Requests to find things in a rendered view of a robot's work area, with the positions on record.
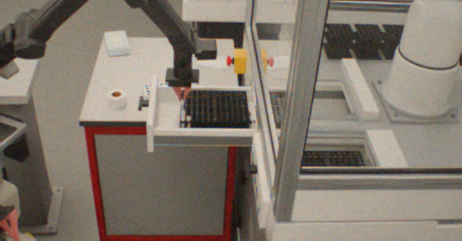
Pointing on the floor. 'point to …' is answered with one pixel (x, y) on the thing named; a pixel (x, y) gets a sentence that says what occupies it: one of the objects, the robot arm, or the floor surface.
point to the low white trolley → (120, 143)
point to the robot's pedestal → (49, 218)
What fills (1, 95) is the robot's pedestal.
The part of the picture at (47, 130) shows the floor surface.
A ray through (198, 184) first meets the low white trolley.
